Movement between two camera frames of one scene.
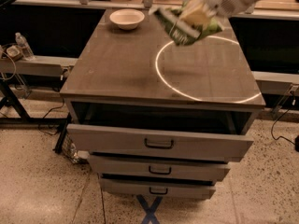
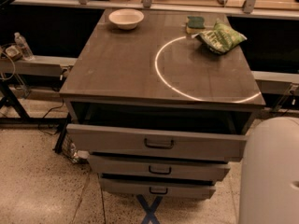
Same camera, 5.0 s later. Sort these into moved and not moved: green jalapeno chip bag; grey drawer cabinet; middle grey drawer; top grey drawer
Moved: green jalapeno chip bag
Not moved: middle grey drawer; top grey drawer; grey drawer cabinet
